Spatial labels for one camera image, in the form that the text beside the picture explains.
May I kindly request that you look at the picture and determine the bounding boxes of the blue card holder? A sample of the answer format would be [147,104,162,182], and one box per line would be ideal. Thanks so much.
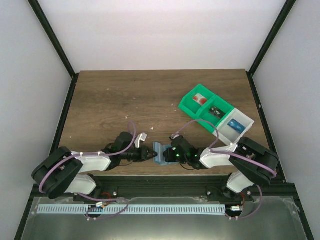
[153,142,179,166]

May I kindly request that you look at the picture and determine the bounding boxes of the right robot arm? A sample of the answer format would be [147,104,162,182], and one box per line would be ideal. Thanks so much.
[159,135,279,199]

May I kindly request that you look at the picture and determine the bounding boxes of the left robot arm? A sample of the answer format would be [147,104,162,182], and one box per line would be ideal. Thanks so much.
[31,132,158,199]

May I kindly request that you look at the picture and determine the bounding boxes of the black card in bin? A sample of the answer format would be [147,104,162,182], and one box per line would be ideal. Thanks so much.
[209,106,225,119]

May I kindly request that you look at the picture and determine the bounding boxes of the red white card in bin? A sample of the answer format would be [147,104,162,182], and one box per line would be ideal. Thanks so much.
[192,93,208,106]

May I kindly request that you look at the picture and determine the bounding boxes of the blue card in bin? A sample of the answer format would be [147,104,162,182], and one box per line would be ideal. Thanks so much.
[227,119,246,134]

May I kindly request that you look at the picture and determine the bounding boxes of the green bin far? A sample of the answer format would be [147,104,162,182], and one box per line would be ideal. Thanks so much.
[178,84,217,118]

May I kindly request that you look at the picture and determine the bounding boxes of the green bin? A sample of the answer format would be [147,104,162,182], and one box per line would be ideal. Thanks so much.
[178,84,217,118]
[192,93,235,128]

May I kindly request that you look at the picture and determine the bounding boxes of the green bin middle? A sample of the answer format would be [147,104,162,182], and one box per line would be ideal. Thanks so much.
[192,93,235,128]

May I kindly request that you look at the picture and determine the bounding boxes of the white bin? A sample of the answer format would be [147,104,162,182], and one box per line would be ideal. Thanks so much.
[216,108,255,146]

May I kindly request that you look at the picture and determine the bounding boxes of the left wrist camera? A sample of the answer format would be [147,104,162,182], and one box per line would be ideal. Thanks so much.
[134,132,148,149]

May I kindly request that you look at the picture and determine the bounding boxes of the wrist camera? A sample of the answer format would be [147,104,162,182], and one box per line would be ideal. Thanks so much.
[134,132,148,149]
[169,134,180,141]

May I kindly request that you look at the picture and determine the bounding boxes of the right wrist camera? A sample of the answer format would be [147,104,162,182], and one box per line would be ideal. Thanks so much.
[169,134,180,141]

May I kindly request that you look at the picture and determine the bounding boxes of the black aluminium front rail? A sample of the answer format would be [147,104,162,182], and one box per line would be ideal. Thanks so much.
[29,175,296,201]

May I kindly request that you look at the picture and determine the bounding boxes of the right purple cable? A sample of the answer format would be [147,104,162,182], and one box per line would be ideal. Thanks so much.
[172,119,278,221]

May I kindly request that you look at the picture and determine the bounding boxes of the purple cable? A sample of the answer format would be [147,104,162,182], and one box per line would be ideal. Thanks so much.
[38,121,138,221]
[172,119,278,221]

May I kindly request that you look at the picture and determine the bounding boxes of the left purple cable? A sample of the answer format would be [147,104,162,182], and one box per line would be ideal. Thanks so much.
[38,121,138,221]

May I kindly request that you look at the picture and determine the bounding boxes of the white slotted cable duct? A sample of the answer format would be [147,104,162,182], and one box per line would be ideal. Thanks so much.
[36,204,226,215]

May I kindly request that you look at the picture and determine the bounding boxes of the right black frame post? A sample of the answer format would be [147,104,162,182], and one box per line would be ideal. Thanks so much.
[246,0,297,76]

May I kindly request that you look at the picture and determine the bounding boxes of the black frame post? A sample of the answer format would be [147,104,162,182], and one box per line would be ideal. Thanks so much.
[246,0,297,76]
[27,0,77,78]

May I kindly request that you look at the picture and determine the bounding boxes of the left black frame post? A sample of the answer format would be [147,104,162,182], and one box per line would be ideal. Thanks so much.
[27,0,77,78]

